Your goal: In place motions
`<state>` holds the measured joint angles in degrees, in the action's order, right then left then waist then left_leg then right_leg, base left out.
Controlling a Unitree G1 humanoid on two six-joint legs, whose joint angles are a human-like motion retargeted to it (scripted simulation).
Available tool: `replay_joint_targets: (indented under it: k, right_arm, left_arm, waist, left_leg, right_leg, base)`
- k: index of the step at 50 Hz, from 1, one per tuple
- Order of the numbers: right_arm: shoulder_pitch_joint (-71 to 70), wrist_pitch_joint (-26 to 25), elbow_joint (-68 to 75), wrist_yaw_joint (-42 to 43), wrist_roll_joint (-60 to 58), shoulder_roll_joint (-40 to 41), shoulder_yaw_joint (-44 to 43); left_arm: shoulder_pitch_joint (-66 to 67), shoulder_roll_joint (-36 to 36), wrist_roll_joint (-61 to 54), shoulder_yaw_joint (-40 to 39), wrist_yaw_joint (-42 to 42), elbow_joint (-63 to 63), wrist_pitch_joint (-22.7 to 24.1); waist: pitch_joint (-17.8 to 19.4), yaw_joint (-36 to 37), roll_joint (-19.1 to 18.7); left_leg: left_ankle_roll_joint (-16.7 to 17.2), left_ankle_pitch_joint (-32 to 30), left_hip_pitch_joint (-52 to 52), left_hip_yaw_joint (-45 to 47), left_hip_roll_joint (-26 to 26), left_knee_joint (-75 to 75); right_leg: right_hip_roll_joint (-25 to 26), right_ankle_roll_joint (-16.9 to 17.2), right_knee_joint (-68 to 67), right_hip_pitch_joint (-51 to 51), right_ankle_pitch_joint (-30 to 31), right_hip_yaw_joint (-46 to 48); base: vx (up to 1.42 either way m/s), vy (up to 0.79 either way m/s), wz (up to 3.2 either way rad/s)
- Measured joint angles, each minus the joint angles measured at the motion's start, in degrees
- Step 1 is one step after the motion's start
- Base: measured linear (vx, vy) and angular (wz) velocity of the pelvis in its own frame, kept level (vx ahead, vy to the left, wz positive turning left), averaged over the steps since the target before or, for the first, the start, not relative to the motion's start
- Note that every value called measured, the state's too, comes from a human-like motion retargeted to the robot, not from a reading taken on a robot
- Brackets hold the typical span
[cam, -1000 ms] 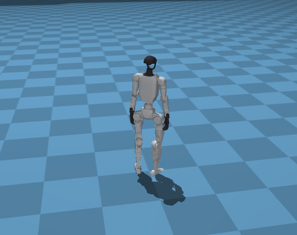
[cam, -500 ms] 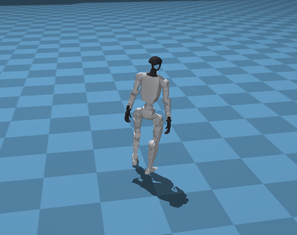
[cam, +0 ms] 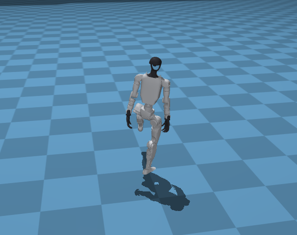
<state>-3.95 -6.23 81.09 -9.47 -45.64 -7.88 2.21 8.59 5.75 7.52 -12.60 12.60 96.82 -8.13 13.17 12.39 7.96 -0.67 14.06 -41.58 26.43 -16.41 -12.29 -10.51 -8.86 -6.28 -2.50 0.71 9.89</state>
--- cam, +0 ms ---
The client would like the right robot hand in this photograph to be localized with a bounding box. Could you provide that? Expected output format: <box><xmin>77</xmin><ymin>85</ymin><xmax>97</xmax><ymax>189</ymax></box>
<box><xmin>162</xmin><ymin>116</ymin><xmax>170</xmax><ymax>132</ymax></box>

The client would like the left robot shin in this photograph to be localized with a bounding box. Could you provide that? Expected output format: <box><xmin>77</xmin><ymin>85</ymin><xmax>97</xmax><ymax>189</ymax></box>
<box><xmin>137</xmin><ymin>114</ymin><xmax>143</xmax><ymax>127</ymax></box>

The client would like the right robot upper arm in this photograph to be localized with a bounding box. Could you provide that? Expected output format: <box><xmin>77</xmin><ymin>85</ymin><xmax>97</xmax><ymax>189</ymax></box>
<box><xmin>161</xmin><ymin>78</ymin><xmax>170</xmax><ymax>104</ymax></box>

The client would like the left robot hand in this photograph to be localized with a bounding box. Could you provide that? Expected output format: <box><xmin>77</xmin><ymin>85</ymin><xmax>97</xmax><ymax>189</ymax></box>
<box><xmin>126</xmin><ymin>110</ymin><xmax>132</xmax><ymax>129</ymax></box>

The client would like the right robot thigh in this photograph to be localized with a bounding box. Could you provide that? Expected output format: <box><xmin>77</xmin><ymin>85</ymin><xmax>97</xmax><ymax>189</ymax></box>
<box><xmin>147</xmin><ymin>114</ymin><xmax>162</xmax><ymax>150</ymax></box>

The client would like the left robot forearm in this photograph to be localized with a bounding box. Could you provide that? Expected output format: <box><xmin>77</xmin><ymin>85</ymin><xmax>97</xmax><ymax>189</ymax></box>
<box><xmin>126</xmin><ymin>92</ymin><xmax>135</xmax><ymax>114</ymax></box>

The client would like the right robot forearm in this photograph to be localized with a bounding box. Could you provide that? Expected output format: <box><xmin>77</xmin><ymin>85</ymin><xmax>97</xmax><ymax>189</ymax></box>
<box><xmin>164</xmin><ymin>98</ymin><xmax>171</xmax><ymax>119</ymax></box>

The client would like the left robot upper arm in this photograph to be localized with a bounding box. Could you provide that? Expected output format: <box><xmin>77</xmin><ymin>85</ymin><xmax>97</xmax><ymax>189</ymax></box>
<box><xmin>131</xmin><ymin>74</ymin><xmax>143</xmax><ymax>98</ymax></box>

